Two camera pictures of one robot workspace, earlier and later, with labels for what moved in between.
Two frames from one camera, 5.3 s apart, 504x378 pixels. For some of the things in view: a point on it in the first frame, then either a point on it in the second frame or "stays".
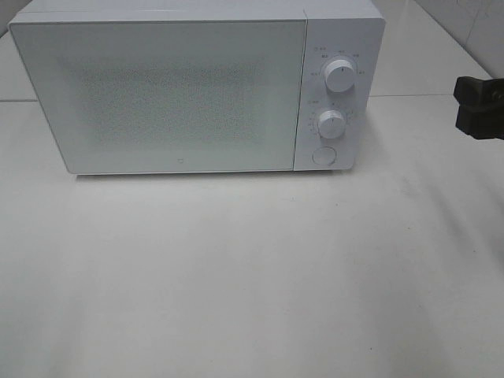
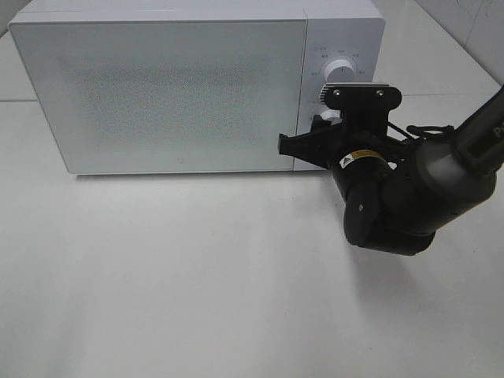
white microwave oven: x=203 y=87 stays
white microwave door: x=135 y=96 stays
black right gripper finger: x=479 y=99 -> x=320 y=124
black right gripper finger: x=480 y=115 -> x=318 y=147
